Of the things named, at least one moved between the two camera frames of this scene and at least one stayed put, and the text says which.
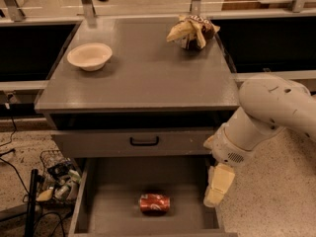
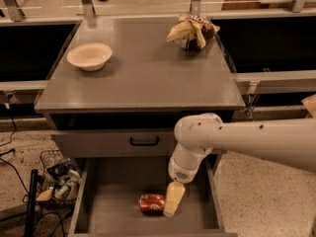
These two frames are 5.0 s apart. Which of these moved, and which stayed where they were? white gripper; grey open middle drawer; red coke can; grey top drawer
Moved: white gripper
Stayed: grey open middle drawer; red coke can; grey top drawer
